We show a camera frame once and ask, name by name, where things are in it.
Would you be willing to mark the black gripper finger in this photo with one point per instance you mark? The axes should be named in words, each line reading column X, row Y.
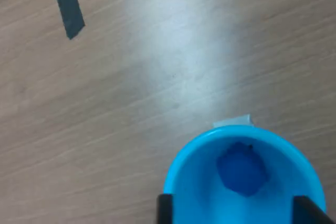
column 165, row 211
column 304, row 213

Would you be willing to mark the blue plastic bin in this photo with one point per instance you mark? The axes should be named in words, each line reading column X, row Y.
column 199, row 187

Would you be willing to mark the small blue cube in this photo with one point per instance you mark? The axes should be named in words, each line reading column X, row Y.
column 241, row 171

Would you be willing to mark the black tape strip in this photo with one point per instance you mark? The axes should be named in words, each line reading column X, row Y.
column 68, row 6

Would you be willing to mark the pale blue tape piece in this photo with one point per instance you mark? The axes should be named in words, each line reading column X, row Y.
column 233, row 121

